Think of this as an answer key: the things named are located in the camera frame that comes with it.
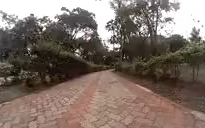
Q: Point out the long green hedge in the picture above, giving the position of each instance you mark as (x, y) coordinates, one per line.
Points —
(66, 65)

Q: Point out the reddish brick path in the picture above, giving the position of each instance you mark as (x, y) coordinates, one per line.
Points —
(106, 100)

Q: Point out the group of tall trees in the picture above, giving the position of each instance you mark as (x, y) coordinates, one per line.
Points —
(73, 26)
(143, 23)

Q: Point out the row of green bushes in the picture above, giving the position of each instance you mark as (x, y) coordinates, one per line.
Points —
(163, 61)

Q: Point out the grey wall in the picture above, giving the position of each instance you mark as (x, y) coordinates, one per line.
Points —
(203, 71)

